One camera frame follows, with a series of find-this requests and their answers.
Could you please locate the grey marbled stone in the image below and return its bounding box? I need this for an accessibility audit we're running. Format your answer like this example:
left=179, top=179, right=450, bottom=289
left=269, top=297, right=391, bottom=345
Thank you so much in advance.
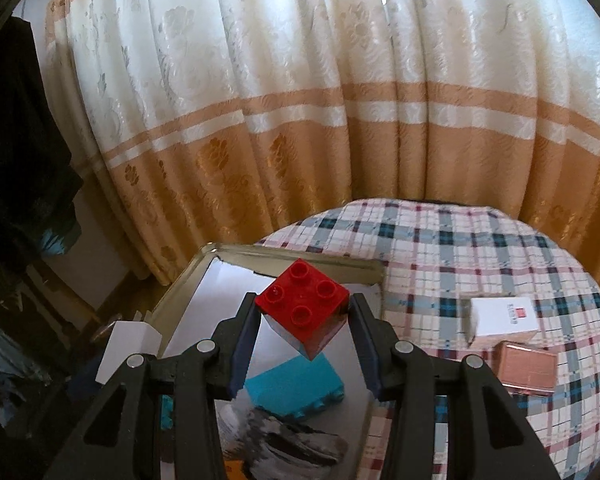
left=219, top=405, right=348, bottom=478

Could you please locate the large teal building block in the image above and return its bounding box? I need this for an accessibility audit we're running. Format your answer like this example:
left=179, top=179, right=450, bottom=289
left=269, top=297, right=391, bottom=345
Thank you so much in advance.
left=244, top=352, right=345, bottom=421

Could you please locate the gold patterned tin box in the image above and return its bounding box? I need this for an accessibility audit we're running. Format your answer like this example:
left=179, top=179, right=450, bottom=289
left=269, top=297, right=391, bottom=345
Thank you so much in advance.
left=140, top=242, right=385, bottom=480

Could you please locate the red building block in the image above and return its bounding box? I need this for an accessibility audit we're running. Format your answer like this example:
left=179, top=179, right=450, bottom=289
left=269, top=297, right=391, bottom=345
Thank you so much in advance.
left=255, top=258, right=352, bottom=361

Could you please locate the dark hanging clothing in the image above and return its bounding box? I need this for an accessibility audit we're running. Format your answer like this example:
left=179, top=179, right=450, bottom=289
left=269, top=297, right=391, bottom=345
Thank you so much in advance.
left=0, top=15, right=83, bottom=311

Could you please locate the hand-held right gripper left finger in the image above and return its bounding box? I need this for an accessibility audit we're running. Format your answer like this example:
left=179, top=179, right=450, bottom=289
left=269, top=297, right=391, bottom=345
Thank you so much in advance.
left=42, top=292, right=262, bottom=480

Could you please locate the teal cloth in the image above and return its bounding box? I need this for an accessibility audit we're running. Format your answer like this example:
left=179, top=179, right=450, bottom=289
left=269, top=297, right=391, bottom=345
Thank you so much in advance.
left=40, top=227, right=81, bottom=257

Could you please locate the copper coloured box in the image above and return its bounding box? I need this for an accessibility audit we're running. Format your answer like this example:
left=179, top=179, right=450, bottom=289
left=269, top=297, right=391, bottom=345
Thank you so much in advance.
left=495, top=341, right=558, bottom=397

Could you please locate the cream and orange curtain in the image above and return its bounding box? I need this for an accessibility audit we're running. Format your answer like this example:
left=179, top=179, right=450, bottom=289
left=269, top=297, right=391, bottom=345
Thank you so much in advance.
left=45, top=0, right=600, bottom=301

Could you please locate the white box with red mark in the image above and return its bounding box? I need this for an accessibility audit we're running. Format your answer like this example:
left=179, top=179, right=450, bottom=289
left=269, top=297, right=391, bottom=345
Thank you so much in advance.
left=469, top=297, right=540, bottom=350

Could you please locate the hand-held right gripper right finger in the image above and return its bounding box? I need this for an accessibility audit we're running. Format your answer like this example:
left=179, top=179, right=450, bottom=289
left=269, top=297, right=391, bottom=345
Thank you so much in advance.
left=349, top=291, right=561, bottom=480

